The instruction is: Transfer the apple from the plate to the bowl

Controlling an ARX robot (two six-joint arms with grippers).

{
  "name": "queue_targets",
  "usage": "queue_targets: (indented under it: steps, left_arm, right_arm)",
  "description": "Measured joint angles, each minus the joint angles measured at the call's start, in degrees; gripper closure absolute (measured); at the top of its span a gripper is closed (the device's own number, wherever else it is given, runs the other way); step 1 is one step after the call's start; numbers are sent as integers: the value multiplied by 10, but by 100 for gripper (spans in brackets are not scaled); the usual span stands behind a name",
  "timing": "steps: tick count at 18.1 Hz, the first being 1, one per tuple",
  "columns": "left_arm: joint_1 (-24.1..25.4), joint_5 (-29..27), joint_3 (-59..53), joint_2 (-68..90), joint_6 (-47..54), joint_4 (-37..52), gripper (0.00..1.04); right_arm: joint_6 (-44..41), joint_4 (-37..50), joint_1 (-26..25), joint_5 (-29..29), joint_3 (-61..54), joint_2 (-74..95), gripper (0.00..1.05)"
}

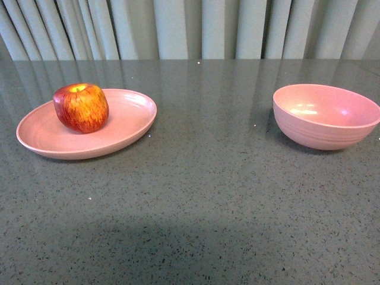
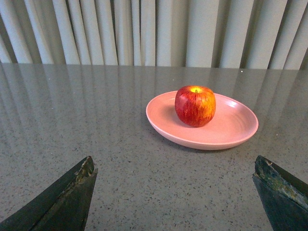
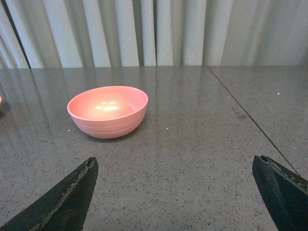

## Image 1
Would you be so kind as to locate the red yellow apple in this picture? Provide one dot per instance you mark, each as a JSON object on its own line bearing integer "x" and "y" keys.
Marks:
{"x": 81, "y": 107}

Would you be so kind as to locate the pink bowl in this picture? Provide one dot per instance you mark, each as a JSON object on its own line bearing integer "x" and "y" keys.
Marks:
{"x": 324, "y": 117}

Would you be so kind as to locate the pink shallow plate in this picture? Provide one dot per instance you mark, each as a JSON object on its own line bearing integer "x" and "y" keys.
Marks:
{"x": 131, "y": 116}

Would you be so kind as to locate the grey pleated curtain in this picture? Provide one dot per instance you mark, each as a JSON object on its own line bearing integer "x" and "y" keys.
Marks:
{"x": 112, "y": 30}

